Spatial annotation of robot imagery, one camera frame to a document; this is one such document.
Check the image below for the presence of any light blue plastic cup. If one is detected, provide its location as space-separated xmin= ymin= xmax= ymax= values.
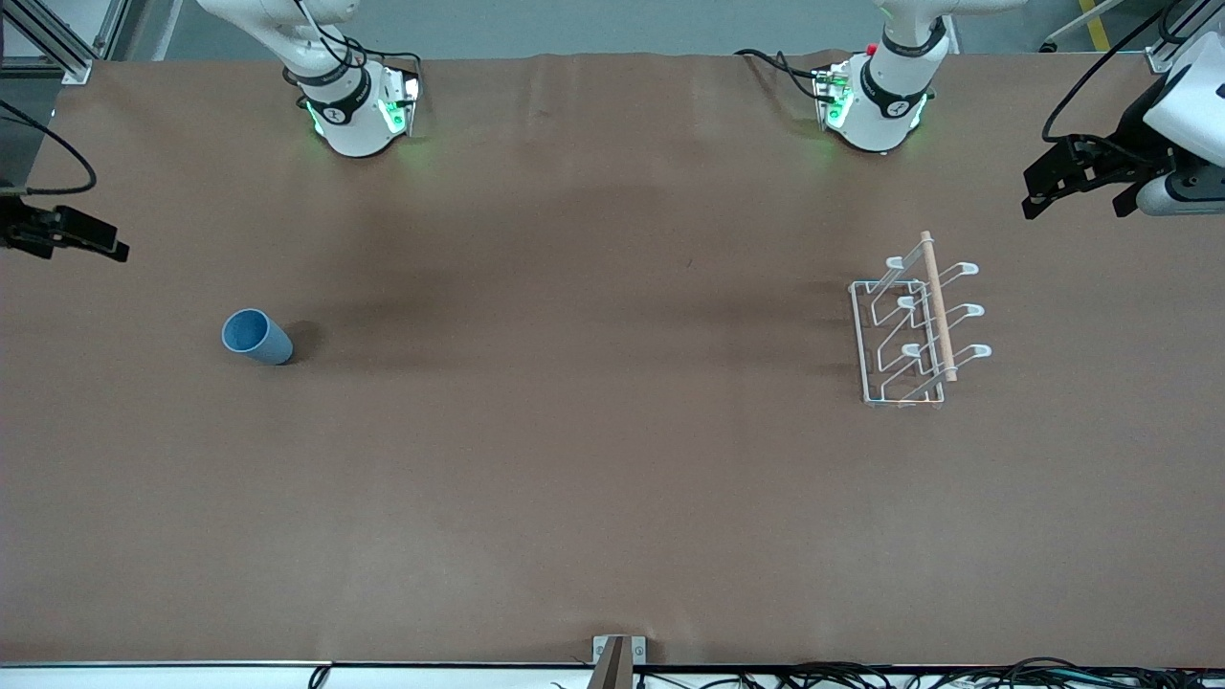
xmin=222 ymin=308 xmax=295 ymax=367

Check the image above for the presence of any white slanted pole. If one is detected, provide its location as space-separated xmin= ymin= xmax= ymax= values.
xmin=1041 ymin=0 xmax=1130 ymax=54

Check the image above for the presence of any brown table cover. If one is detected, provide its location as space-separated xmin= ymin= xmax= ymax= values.
xmin=0 ymin=50 xmax=1225 ymax=668

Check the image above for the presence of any white wire cup holder rack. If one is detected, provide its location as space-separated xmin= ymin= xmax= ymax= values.
xmin=849 ymin=231 xmax=993 ymax=410

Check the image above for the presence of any black left arm base cable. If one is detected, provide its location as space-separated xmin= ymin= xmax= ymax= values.
xmin=735 ymin=48 xmax=829 ymax=101

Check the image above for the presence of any black arm base cable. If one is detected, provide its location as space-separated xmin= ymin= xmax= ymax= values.
xmin=735 ymin=48 xmax=829 ymax=101
xmin=340 ymin=33 xmax=427 ymax=87

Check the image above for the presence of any black right arm base cable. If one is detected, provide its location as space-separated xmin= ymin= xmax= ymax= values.
xmin=340 ymin=33 xmax=427 ymax=87

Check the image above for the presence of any black cable bundle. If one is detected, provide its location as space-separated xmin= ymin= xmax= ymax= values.
xmin=632 ymin=656 xmax=1225 ymax=689

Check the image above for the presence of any silver metal bracket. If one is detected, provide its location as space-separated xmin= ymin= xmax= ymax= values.
xmin=592 ymin=635 xmax=648 ymax=667

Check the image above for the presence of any camera mount post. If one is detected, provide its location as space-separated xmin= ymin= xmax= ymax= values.
xmin=586 ymin=636 xmax=635 ymax=689

